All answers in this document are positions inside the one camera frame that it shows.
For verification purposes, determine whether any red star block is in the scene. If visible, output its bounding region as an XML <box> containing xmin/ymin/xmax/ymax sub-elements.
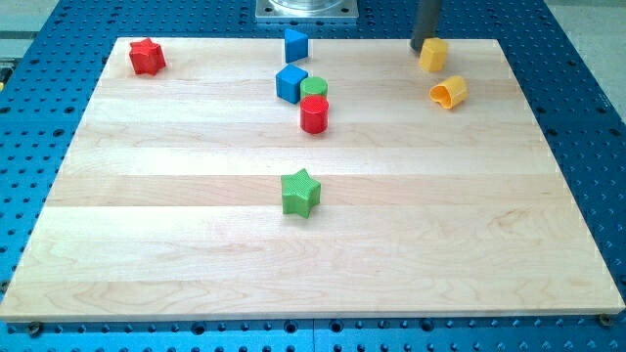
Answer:
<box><xmin>129</xmin><ymin>38</ymin><xmax>166</xmax><ymax>75</ymax></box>

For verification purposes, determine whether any blue triangle block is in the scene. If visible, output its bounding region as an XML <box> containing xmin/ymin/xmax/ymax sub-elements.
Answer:
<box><xmin>284</xmin><ymin>29</ymin><xmax>309</xmax><ymax>64</ymax></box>

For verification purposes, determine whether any blue cube block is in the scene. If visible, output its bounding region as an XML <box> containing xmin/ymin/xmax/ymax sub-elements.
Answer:
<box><xmin>275</xmin><ymin>65</ymin><xmax>308</xmax><ymax>104</ymax></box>

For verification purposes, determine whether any red cylinder block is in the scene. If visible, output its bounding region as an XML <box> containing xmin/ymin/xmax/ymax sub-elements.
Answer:
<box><xmin>299</xmin><ymin>95</ymin><xmax>330</xmax><ymax>134</ymax></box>

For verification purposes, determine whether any green cylinder block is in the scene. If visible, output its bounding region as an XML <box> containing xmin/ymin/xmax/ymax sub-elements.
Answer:
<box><xmin>299</xmin><ymin>76</ymin><xmax>329</xmax><ymax>99</ymax></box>

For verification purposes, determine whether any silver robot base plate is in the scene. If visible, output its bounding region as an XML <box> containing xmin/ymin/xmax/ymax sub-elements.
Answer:
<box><xmin>255</xmin><ymin>0</ymin><xmax>359</xmax><ymax>21</ymax></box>

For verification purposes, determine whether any wooden board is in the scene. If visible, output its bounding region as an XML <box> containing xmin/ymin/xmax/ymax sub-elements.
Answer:
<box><xmin>1</xmin><ymin>37</ymin><xmax>624</xmax><ymax>323</ymax></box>

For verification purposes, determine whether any yellow hexagon block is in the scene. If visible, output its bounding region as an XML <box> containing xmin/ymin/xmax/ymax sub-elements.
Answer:
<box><xmin>419</xmin><ymin>37</ymin><xmax>449</xmax><ymax>72</ymax></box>

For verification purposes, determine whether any yellow heart block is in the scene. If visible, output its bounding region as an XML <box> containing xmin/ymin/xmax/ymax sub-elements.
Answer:
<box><xmin>429</xmin><ymin>75</ymin><xmax>469</xmax><ymax>110</ymax></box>

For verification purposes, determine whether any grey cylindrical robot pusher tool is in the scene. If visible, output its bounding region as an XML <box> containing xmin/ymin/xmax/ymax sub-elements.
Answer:
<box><xmin>410</xmin><ymin>0</ymin><xmax>443</xmax><ymax>55</ymax></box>

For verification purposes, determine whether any green star block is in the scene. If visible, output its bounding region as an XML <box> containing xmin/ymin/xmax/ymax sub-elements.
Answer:
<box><xmin>281</xmin><ymin>169</ymin><xmax>322</xmax><ymax>218</ymax></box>

